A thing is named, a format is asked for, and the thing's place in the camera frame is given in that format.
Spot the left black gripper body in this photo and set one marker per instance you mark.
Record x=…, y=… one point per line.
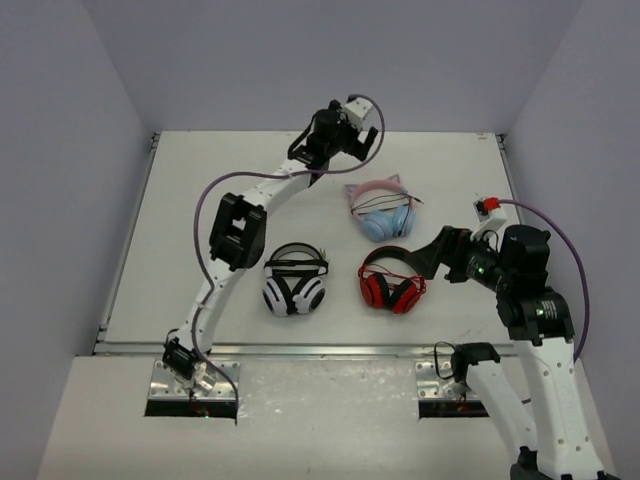
x=364, y=145

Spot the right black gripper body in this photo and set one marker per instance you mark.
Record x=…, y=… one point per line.
x=472, y=260

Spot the pink blue cat-ear headphones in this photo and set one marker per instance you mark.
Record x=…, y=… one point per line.
x=383, y=208

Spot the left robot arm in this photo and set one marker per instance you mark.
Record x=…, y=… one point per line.
x=238, y=234

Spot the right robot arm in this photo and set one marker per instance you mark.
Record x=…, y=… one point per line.
x=548, y=437

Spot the red black headphones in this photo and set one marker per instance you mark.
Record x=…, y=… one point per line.
x=382, y=289

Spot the white black headphones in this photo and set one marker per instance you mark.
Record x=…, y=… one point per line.
x=294, y=282

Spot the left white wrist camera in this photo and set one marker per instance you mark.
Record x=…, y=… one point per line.
x=356, y=110

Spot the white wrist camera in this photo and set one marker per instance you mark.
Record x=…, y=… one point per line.
x=491, y=216
x=356, y=110

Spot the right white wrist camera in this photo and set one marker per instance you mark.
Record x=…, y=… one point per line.
x=491, y=216

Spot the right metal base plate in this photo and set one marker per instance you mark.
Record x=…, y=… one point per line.
x=435, y=383

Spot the metal base plate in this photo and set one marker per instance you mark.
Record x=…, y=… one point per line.
x=435, y=383
x=207, y=384

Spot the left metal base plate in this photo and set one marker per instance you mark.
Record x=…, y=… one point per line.
x=207, y=384

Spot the aluminium table edge rail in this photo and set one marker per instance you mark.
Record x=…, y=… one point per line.
x=279, y=350

